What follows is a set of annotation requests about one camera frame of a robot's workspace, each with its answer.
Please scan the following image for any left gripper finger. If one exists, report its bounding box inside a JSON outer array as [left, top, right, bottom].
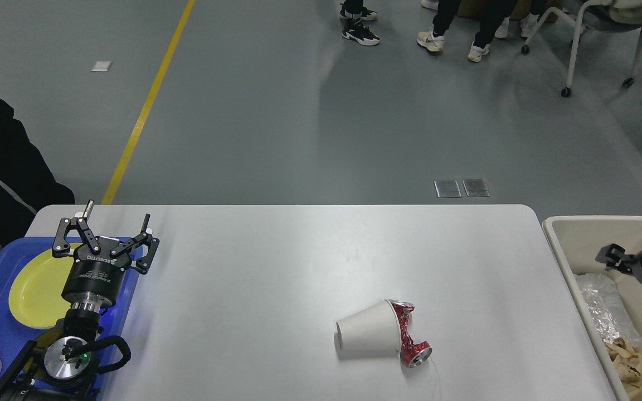
[[51, 200, 100, 259], [110, 213, 160, 275]]

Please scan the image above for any cardboard box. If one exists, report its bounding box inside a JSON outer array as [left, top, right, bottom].
[[457, 0, 563, 21]]

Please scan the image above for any office chair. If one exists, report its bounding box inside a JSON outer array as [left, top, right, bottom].
[[521, 1, 642, 98]]

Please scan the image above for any white sneakers person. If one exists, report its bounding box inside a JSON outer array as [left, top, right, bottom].
[[494, 1, 546, 39]]

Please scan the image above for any aluminium foil sheet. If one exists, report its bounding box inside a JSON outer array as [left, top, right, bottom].
[[574, 272, 642, 347]]

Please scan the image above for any crushed red can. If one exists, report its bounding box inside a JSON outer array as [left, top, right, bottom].
[[387, 299, 433, 368]]

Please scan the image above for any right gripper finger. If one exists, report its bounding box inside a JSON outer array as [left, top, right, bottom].
[[595, 243, 638, 275]]

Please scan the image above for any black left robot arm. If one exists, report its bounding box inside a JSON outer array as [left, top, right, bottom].
[[0, 200, 160, 400]]

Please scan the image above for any white paper cup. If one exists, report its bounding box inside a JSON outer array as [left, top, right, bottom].
[[336, 300, 402, 352]]

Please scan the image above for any yellow plate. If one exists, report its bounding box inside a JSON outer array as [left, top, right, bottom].
[[8, 249, 73, 329]]

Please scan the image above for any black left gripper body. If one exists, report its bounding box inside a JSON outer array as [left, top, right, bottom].
[[62, 237, 132, 308]]

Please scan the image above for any brown paper ball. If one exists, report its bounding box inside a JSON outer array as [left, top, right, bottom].
[[604, 338, 642, 384]]

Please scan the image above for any left floor outlet plate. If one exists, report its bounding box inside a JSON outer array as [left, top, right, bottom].
[[435, 180, 462, 199]]

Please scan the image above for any person in black coat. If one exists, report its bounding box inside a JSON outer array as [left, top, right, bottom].
[[339, 1, 380, 46]]

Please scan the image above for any white plastic bin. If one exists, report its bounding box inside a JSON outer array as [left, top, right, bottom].
[[542, 216, 642, 400]]

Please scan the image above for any white paper scrap on floor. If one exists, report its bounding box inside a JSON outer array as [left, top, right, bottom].
[[91, 61, 113, 72]]

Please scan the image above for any right floor outlet plate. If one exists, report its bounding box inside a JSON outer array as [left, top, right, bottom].
[[462, 178, 491, 197]]

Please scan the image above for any floor outlet plate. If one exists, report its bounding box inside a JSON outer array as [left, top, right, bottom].
[[462, 178, 491, 197], [435, 180, 462, 199]]

